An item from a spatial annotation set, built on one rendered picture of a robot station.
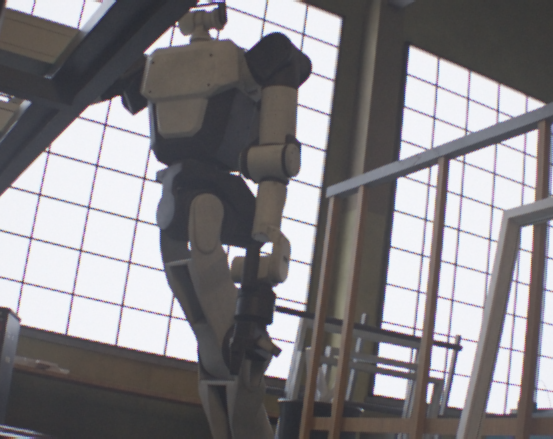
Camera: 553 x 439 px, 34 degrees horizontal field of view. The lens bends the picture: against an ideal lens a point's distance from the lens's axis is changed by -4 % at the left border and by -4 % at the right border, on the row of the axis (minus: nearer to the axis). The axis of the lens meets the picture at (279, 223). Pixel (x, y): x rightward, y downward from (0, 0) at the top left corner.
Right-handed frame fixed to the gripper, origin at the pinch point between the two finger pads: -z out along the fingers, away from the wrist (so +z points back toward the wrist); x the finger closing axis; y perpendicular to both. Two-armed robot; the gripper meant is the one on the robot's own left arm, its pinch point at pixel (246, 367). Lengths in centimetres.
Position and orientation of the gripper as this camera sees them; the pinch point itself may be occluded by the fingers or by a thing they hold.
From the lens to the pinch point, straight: 203.4
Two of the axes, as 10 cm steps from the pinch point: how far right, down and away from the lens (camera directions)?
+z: 1.3, -9.2, 3.7
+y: 9.2, -0.3, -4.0
